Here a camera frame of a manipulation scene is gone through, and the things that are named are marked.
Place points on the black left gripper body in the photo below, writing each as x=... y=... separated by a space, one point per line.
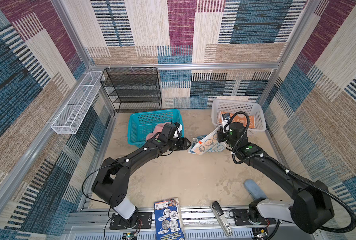
x=176 y=144

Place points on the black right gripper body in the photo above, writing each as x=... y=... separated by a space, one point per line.
x=223 y=137

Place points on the pink terry towel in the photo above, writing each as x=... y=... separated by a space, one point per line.
x=159 y=129

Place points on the orange bunny pattern towel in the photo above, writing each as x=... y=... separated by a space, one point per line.
x=240 y=119

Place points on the blue bunny pattern towel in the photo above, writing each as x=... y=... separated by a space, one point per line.
x=207 y=144

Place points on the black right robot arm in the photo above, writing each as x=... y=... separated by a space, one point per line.
x=312 y=205

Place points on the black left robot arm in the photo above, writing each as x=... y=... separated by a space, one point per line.
x=112 y=180

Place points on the teal plastic basket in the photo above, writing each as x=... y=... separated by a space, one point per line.
x=141 y=124

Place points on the black silver stapler tool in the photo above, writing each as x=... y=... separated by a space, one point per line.
x=221 y=218

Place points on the blue printed package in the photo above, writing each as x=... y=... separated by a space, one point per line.
x=168 y=220

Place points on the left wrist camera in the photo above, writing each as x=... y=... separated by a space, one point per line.
x=178 y=133

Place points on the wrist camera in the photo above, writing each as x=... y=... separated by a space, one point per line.
x=225 y=122
x=178 y=133

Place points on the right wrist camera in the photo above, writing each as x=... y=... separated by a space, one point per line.
x=225 y=122

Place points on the black wire shelf rack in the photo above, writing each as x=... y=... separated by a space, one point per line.
x=133 y=89

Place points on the white wire mesh tray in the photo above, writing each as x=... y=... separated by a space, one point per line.
x=75 y=110

